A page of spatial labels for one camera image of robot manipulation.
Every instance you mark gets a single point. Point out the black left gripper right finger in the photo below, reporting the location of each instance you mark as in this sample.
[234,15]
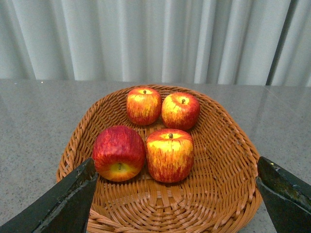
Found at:
[286,197]

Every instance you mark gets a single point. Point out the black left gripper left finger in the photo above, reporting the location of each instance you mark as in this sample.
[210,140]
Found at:
[63,209]

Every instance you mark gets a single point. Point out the dark red apple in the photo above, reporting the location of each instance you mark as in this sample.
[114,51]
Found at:
[118,153]

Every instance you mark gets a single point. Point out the red yellow apple front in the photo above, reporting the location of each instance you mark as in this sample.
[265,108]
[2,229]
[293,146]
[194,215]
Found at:
[169,155]

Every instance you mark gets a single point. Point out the red yellow apple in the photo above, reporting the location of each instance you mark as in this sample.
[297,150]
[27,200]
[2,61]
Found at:
[169,155]
[180,111]
[143,105]

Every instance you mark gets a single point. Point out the brown wicker basket left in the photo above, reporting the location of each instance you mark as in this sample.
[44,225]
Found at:
[218,196]

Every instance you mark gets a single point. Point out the red yellow apple left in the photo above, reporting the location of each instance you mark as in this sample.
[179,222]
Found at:
[143,105]

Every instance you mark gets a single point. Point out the red yellow apple right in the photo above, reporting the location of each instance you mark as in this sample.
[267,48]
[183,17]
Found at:
[180,111]

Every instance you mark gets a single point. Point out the white pleated curtain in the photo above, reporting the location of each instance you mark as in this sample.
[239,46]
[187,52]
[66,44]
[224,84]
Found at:
[254,42]

